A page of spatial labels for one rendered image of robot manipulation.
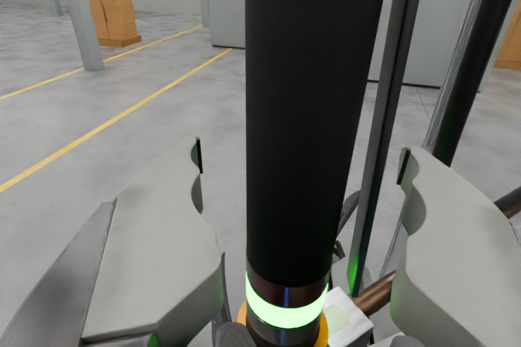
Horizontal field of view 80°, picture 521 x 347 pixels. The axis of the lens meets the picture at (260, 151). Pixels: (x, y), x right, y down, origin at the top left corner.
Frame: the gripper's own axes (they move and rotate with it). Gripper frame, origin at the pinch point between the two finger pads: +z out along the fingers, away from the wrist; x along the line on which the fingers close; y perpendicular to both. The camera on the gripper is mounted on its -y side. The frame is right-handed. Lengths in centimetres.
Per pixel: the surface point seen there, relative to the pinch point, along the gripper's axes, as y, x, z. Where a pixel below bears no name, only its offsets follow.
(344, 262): 50, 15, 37
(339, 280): 52, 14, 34
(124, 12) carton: 93, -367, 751
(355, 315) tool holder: 11.0, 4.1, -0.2
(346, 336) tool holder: 11.0, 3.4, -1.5
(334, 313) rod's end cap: 10.7, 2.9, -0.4
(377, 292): 11.0, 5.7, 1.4
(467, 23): 12, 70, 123
